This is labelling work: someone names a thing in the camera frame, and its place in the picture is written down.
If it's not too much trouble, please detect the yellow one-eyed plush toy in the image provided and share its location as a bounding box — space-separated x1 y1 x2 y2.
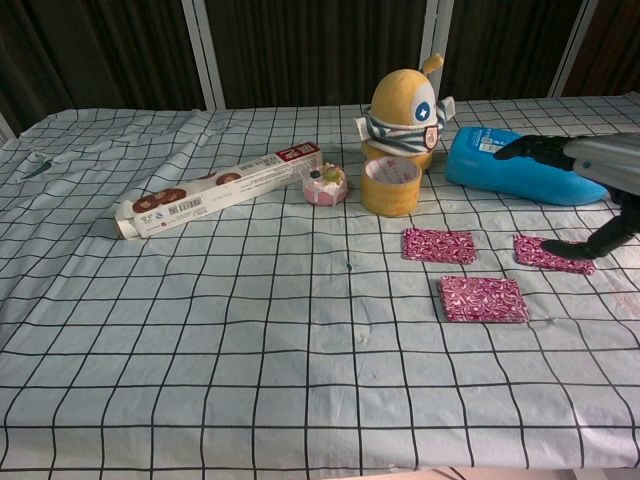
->
353 52 457 172

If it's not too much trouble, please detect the white black-grid tablecloth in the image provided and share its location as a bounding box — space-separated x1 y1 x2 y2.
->
0 89 640 471

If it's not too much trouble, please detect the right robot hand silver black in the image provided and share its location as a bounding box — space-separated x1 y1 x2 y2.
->
494 130 640 260

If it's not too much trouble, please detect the yellow packing tape roll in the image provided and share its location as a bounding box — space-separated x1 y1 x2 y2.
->
360 156 422 217

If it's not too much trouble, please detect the blue detergent bottle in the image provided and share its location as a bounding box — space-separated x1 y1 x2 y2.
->
443 126 611 208

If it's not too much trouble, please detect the white frame post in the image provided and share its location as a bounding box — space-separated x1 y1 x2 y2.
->
423 0 455 101
547 0 601 99
182 0 225 110

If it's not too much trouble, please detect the dark curtain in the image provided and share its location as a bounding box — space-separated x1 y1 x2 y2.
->
0 0 640 139

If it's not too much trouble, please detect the pink patterned packet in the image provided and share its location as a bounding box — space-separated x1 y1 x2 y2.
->
401 227 477 266
512 233 597 277
438 274 530 325

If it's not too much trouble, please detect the pink toy cake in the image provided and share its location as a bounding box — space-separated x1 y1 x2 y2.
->
301 161 350 207

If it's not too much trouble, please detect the long white cookie-print box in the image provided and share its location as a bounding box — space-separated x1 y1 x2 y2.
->
114 142 324 241

